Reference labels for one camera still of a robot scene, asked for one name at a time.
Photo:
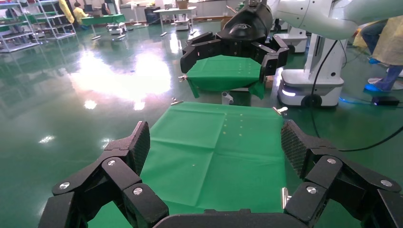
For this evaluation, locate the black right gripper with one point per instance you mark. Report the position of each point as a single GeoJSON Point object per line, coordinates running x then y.
{"type": "Point", "coordinates": [248, 25]}

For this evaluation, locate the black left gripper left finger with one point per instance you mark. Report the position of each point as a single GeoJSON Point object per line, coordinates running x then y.
{"type": "Point", "coordinates": [94, 188]}

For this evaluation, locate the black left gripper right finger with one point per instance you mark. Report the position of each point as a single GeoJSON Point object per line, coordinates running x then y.
{"type": "Point", "coordinates": [340, 188]}

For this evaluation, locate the white robot base with column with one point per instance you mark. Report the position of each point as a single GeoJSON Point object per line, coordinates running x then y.
{"type": "Point", "coordinates": [314, 85]}

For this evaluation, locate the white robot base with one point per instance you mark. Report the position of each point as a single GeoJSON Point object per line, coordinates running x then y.
{"type": "Point", "coordinates": [296, 41]}

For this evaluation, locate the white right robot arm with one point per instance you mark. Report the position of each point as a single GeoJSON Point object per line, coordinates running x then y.
{"type": "Point", "coordinates": [314, 15]}

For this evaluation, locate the far green cloth table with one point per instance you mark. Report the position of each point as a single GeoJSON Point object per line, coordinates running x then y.
{"type": "Point", "coordinates": [220, 74]}

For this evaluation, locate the silver cloth clip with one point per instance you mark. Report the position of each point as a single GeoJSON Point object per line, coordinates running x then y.
{"type": "Point", "coordinates": [182, 77]}
{"type": "Point", "coordinates": [285, 198]}
{"type": "Point", "coordinates": [176, 102]}
{"type": "Point", "coordinates": [280, 110]}

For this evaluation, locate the white table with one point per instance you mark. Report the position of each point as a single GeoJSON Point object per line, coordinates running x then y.
{"type": "Point", "coordinates": [176, 11]}

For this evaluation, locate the black power adapter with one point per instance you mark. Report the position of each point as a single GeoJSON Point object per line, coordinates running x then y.
{"type": "Point", "coordinates": [385, 100]}

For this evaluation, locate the green table cloth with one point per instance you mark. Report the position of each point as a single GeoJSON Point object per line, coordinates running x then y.
{"type": "Point", "coordinates": [204, 163]}

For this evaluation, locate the green covered table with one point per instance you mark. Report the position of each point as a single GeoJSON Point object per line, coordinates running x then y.
{"type": "Point", "coordinates": [100, 19]}

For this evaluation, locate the person in yellow coat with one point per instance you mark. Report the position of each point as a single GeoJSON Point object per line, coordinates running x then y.
{"type": "Point", "coordinates": [392, 41]}

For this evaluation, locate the seated person in yellow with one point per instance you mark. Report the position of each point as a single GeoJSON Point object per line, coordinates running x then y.
{"type": "Point", "coordinates": [78, 14]}

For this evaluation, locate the metal storage rack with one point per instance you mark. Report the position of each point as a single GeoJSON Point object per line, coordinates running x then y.
{"type": "Point", "coordinates": [55, 25]}
{"type": "Point", "coordinates": [15, 31]}

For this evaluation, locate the hanging yellow coat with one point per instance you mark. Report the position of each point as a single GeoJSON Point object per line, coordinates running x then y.
{"type": "Point", "coordinates": [66, 11]}

